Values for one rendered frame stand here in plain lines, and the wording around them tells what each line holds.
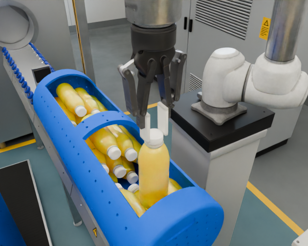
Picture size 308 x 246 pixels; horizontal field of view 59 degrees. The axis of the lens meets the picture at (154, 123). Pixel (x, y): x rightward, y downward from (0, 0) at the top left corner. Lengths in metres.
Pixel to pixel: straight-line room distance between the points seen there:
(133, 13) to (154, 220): 0.42
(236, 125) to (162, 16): 0.82
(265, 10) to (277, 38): 1.18
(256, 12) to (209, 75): 1.18
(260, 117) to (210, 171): 0.31
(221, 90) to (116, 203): 0.64
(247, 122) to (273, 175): 1.43
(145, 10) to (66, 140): 0.61
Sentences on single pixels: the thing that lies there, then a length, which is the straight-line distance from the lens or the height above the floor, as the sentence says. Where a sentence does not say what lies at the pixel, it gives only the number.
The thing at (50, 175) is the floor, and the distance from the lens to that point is 2.54.
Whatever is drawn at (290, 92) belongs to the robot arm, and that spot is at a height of 1.26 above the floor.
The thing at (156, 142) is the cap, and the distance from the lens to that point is 0.57.
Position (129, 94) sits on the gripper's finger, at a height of 1.50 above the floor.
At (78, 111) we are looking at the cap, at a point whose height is 1.17.
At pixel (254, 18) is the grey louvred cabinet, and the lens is 2.25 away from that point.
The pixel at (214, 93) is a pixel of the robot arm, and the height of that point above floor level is 1.19.
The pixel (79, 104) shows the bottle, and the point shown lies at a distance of 1.10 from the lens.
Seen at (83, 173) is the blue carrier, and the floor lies 1.16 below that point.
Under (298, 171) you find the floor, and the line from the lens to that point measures 2.73.
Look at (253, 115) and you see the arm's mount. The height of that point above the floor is 1.07.
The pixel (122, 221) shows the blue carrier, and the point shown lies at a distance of 0.68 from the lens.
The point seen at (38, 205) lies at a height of 0.15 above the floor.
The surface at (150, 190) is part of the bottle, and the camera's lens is 0.65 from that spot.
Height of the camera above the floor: 1.74
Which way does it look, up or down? 36 degrees down
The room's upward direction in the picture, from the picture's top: straight up
